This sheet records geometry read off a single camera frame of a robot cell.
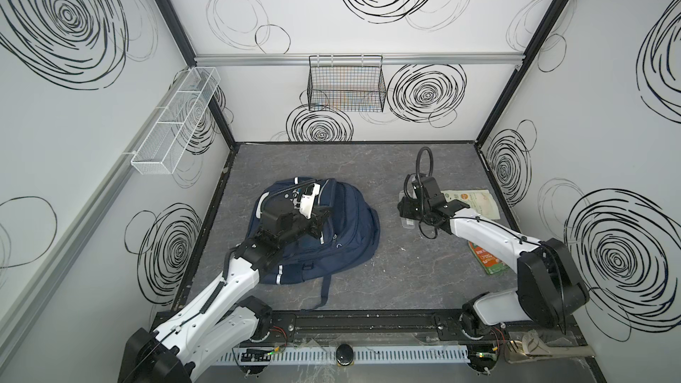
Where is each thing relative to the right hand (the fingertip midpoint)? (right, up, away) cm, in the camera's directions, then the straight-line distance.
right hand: (399, 207), depth 89 cm
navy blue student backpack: (-17, -7, -12) cm, 22 cm away
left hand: (-22, +2, -14) cm, 26 cm away
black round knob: (-19, -31, -27) cm, 45 cm away
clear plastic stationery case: (+2, -5, -4) cm, 6 cm away
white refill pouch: (+33, +1, +11) cm, 34 cm away
